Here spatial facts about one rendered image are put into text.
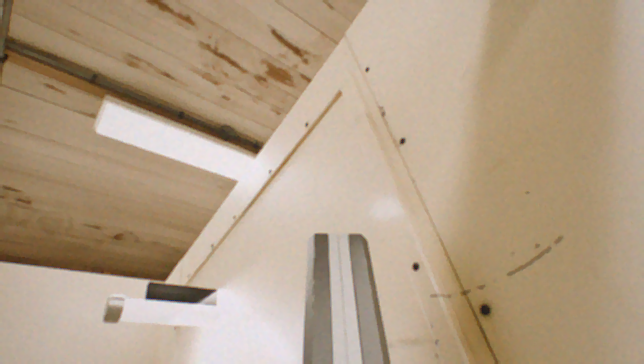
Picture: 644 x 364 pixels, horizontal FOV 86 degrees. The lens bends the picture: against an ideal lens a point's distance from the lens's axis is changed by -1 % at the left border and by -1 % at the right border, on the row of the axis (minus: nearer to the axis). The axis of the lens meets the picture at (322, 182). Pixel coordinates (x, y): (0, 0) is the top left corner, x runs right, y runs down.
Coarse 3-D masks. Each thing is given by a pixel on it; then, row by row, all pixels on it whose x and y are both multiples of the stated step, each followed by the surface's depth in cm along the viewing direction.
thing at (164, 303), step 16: (160, 288) 82; (176, 288) 85; (192, 288) 87; (208, 288) 90; (112, 304) 73; (128, 304) 75; (144, 304) 77; (160, 304) 79; (176, 304) 81; (192, 304) 84; (208, 304) 87; (112, 320) 73; (128, 320) 75; (144, 320) 76; (160, 320) 78; (176, 320) 80; (192, 320) 82; (208, 320) 84
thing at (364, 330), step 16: (352, 240) 10; (352, 256) 9; (368, 256) 10; (352, 272) 9; (368, 272) 9; (352, 288) 9; (368, 288) 9; (352, 304) 8; (368, 304) 8; (352, 320) 8; (368, 320) 8; (352, 336) 7; (368, 336) 7; (384, 336) 8; (352, 352) 7; (368, 352) 7; (384, 352) 7
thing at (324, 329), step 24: (312, 240) 10; (336, 240) 10; (312, 264) 9; (336, 264) 9; (312, 288) 8; (336, 288) 8; (312, 312) 8; (336, 312) 8; (312, 336) 7; (336, 336) 7; (312, 360) 7; (336, 360) 7
